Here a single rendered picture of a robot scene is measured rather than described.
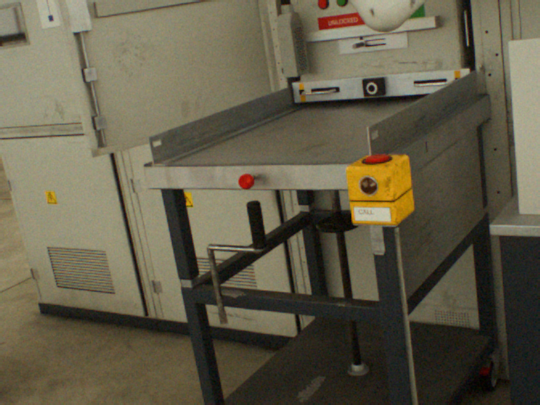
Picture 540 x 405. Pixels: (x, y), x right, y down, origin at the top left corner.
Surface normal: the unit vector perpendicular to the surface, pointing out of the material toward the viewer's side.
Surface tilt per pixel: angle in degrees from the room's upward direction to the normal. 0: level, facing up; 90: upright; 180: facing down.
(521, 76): 90
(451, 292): 90
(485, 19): 90
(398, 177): 90
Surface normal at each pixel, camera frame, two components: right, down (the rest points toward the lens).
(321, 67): -0.53, 0.31
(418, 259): 0.84, 0.02
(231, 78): 0.52, 0.15
